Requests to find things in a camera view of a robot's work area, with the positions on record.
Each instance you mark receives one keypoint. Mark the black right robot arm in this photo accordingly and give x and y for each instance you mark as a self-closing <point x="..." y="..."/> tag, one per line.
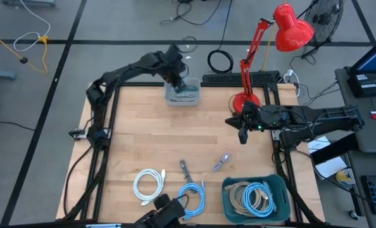
<point x="317" y="118"/>

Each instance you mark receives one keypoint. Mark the round printed disc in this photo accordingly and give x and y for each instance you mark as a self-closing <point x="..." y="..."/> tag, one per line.
<point x="344" y="177"/>

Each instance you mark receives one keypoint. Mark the grey plastic bin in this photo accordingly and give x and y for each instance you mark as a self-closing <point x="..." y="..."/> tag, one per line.
<point x="167" y="101"/>

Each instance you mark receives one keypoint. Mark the black perforated power strip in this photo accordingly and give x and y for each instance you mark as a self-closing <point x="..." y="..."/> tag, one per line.
<point x="226" y="77"/>

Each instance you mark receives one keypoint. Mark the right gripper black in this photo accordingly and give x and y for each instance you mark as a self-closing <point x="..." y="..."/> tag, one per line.
<point x="256" y="118"/>

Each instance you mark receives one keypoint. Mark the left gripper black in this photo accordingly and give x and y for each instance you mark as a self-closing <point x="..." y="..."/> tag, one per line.
<point x="175" y="66"/>

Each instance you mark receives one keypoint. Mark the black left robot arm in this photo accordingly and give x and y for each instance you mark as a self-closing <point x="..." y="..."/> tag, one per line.
<point x="124" y="71"/>

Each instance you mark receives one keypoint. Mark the black aluminium table frame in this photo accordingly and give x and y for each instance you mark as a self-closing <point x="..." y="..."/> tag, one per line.
<point x="143" y="84"/>

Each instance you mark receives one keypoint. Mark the black caster wheel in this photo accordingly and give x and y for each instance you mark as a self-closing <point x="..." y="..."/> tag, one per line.
<point x="353" y="215"/>

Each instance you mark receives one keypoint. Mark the black floor fan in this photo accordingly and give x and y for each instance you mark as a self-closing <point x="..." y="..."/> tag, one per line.
<point x="325" y="16"/>

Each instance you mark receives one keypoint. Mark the dark grey desk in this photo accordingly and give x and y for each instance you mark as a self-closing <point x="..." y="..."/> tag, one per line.
<point x="365" y="164"/>

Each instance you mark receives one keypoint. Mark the black round floor cap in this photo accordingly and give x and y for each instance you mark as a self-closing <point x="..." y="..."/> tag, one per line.
<point x="24" y="59"/>

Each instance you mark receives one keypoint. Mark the white paper sheet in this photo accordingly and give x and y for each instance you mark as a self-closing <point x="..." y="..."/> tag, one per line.
<point x="317" y="145"/>
<point x="330" y="166"/>

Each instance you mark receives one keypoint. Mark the small black computer box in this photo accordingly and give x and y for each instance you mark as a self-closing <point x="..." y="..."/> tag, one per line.
<point x="365" y="90"/>

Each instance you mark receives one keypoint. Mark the red desk lamp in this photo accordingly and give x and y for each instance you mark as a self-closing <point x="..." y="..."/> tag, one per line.
<point x="294" y="31"/>

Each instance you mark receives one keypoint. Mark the grey side desk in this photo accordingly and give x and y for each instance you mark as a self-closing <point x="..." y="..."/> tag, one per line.
<point x="371" y="139"/>

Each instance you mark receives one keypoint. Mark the silver metal bracket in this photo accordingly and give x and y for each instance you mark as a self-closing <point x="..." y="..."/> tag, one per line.
<point x="103" y="225"/>

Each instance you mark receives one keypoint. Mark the teal plastic bin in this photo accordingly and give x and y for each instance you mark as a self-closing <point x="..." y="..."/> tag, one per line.
<point x="283" y="190"/>

